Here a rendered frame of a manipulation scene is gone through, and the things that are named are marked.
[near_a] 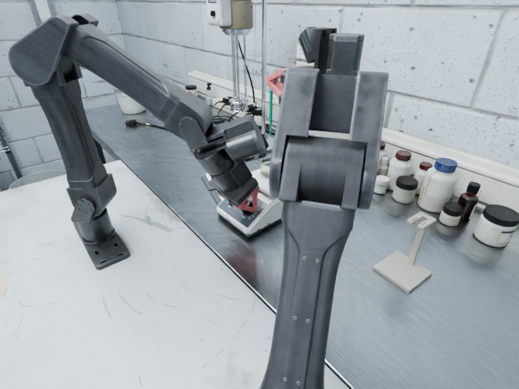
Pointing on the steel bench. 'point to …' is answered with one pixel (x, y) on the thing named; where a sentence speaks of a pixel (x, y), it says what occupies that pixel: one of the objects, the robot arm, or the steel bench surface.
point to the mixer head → (231, 15)
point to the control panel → (242, 212)
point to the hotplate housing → (271, 213)
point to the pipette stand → (387, 265)
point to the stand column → (263, 65)
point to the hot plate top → (262, 182)
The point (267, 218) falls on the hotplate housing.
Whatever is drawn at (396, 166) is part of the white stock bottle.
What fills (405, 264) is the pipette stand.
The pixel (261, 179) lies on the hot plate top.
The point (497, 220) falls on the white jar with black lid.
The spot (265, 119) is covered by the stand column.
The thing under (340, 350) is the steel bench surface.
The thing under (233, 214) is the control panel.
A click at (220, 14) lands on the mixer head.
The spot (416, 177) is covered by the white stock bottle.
